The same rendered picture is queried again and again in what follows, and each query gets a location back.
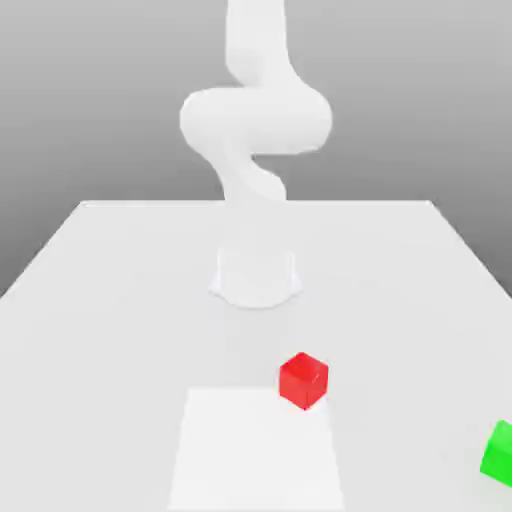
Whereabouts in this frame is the small red cube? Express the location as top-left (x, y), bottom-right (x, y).
top-left (278, 351), bottom-right (330, 412)

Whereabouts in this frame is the small green cube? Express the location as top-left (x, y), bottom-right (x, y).
top-left (479, 418), bottom-right (512, 489)

